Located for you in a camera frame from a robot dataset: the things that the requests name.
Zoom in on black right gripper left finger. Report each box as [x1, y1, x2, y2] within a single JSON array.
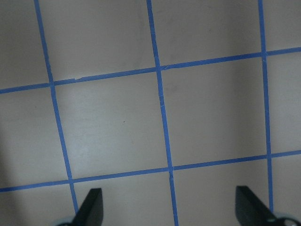
[[71, 188, 104, 226]]

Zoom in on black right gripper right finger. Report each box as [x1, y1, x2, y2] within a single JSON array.
[[235, 186, 277, 226]]

